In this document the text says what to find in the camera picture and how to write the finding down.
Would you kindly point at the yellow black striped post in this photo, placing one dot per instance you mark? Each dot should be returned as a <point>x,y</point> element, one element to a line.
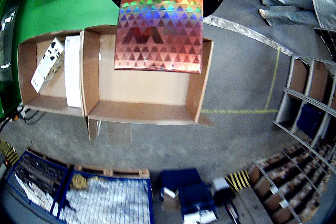
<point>9,153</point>
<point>237,180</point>

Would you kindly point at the white and black floor device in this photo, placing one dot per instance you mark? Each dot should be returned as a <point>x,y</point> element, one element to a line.
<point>223,192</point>

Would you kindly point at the green metal machine housing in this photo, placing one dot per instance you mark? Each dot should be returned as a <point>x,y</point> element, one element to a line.
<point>8,51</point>

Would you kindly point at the cardboard box holding cartons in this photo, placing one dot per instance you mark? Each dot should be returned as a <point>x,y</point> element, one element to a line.
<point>52,103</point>

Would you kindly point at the wooden pallet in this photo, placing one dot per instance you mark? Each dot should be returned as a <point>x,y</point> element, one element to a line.
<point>113,172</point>
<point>47,157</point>

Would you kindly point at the dark blue plastic bin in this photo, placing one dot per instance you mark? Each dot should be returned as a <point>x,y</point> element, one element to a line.
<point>197,197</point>
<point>181,179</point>

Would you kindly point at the small open cardboard box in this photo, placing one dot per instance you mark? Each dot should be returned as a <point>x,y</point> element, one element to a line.
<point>170,203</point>

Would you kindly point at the white cow-print carton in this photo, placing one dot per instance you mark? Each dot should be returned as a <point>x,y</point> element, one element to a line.
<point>46,66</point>

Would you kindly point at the small white boxes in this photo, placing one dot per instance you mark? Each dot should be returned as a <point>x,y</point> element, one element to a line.
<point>202,217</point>

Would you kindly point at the plain white tall carton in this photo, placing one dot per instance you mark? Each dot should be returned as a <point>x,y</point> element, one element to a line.
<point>73,77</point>

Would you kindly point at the empty cardboard box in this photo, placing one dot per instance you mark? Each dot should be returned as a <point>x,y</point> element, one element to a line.
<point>144,90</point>

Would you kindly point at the shelf rack with cardboard bins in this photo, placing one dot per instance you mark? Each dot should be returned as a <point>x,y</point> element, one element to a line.
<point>288,190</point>

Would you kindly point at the grey metal shelf rack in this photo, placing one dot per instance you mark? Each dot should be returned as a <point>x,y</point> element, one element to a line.
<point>284,111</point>

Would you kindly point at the red holographic triangle-pattern box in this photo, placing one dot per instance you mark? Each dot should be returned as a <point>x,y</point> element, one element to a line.
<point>157,30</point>

